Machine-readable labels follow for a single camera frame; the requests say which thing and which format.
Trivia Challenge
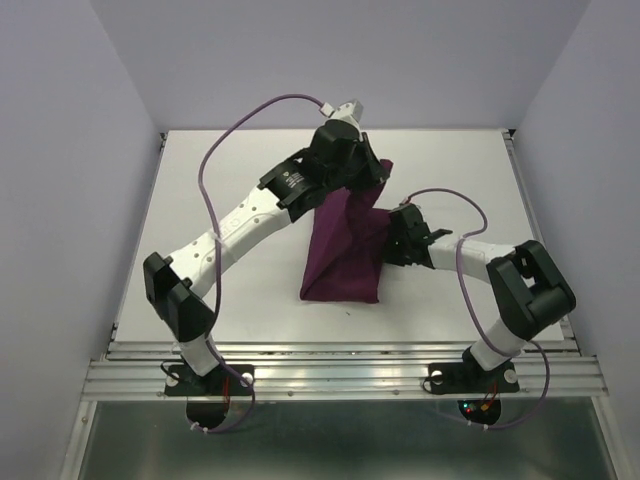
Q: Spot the purple cloth mat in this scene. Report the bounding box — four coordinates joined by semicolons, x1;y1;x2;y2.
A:
299;183;390;304

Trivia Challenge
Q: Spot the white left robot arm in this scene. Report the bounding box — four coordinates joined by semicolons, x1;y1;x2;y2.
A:
143;119;389;394

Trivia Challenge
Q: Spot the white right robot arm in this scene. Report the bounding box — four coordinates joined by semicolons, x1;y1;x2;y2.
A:
384;203;577;390

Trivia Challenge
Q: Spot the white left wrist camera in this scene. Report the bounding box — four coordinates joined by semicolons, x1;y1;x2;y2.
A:
319;99;364;129

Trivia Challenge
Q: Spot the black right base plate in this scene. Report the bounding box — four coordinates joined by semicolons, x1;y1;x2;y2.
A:
421;359;520;429

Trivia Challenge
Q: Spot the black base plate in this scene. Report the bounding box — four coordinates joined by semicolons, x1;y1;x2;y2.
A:
421;359;520;429
160;362;256;434

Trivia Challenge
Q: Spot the aluminium right side rail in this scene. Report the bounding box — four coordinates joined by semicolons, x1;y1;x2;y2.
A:
501;129;581;355

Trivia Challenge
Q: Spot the aluminium rail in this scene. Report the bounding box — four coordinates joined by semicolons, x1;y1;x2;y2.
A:
81;341;608;402
501;129;581;355

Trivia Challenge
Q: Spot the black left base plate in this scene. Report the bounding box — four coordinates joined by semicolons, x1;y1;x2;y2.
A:
160;362;256;434

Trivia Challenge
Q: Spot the aluminium front rail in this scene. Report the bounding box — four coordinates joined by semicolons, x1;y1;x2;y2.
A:
81;341;608;402

